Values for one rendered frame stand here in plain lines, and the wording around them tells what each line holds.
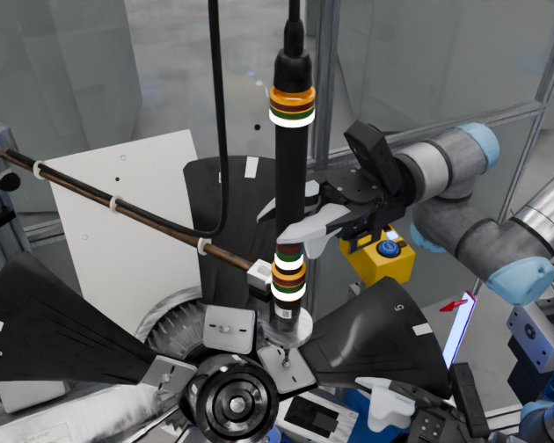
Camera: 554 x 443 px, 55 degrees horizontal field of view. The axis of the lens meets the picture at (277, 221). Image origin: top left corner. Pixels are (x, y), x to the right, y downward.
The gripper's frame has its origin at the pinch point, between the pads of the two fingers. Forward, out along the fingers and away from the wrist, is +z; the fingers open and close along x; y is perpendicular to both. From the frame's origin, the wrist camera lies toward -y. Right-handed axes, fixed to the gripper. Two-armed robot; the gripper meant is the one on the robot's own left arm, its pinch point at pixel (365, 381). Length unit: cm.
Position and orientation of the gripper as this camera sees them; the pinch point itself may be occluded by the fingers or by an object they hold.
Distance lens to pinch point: 84.5
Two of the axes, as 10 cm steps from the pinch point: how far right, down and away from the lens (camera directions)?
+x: 0.6, 6.9, 7.3
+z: -8.7, -3.2, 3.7
